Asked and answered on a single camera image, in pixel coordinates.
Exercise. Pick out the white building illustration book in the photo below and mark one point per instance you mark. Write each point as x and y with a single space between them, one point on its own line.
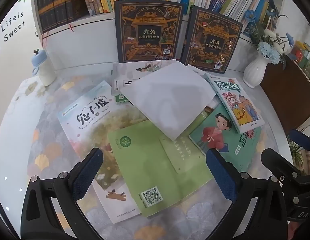
203 112

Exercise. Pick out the white yellow edged book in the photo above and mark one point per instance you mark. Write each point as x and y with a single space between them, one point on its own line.
196 70

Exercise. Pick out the black wall lettering decal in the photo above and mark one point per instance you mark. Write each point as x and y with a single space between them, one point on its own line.
13 30

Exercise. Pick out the white bottle with blue lid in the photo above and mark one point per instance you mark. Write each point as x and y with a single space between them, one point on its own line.
46 72

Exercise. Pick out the green edged book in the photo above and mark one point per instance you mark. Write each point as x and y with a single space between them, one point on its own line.
121 99

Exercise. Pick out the yellow lid glass jar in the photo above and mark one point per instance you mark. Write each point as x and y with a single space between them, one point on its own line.
299 51

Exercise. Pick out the light green book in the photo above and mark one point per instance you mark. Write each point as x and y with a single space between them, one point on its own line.
145 165

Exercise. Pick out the blue and white artificial flowers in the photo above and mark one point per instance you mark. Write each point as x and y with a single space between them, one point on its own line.
267 50

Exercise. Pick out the brown wooden cabinet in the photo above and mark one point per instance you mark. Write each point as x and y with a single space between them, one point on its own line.
282 100

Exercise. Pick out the cartoon figures cover book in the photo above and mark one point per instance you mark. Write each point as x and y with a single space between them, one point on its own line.
235 105

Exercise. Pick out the teal girl illustration book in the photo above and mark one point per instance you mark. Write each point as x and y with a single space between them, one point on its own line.
217 132

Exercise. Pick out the row of dark hardcover volumes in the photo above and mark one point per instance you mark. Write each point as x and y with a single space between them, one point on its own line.
54 7

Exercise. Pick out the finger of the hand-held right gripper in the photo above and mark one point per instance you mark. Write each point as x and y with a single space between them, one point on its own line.
301 138
277 162

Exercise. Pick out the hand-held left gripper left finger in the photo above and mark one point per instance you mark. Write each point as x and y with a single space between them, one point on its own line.
88 172

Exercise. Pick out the plain white cover book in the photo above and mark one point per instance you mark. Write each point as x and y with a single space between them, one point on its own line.
170 97

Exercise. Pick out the white pastel landscape cover book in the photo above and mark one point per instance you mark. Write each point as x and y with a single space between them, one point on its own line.
87 115

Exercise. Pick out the grey lady illustration book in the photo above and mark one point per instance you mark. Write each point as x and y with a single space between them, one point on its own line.
134 72

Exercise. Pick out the grey ginkgo leaf tablecloth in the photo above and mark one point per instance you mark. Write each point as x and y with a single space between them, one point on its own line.
44 135

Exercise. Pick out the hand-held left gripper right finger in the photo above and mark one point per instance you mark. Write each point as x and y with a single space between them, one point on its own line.
220 170

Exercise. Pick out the dark ornate gold cover book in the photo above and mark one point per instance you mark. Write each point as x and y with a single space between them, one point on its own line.
147 30
212 42

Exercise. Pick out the red bookmark ribbon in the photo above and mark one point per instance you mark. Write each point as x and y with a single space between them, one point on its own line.
45 37
71 27

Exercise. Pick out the white ribbed vase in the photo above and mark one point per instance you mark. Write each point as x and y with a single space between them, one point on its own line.
255 72

